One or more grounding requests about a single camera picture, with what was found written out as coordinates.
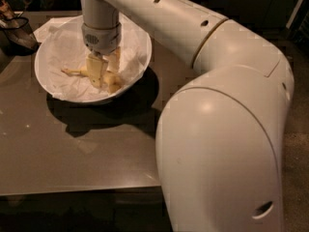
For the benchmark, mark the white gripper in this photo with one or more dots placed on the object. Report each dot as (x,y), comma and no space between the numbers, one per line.
(102,40)

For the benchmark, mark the yellow banana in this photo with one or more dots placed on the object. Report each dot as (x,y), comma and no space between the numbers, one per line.
(111,81)

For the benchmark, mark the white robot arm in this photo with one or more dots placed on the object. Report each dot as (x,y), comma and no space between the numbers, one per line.
(219,138)

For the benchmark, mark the white bowl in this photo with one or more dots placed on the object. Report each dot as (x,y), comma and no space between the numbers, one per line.
(58,49)

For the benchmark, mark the white crumpled paper liner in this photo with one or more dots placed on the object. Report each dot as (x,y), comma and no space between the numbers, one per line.
(64,52)

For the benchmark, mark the white paper sheet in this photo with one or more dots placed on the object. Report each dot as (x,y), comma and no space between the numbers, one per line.
(53,28)

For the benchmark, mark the dark wire basket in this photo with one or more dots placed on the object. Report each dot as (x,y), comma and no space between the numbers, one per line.
(17,30)

